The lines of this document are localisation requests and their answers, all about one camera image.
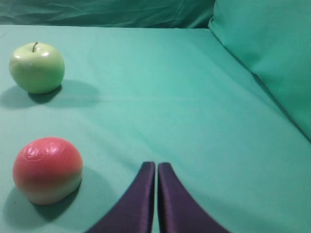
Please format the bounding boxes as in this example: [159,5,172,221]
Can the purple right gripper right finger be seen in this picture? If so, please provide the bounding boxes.
[157,163,228,233]

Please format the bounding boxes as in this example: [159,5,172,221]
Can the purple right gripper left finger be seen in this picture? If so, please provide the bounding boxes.
[88,162,156,233]

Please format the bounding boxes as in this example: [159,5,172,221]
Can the pink peach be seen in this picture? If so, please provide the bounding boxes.
[13,137,83,205]

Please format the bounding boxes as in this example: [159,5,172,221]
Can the green tablecloth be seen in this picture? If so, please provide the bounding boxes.
[0,25,311,233]

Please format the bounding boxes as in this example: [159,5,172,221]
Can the green apple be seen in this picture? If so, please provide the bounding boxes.
[9,42,65,94]

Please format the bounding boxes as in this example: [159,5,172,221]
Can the green side cloth right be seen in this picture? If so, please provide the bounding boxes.
[209,0,311,135]

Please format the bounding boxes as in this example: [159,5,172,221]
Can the green backdrop cloth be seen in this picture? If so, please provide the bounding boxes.
[0,0,215,28]

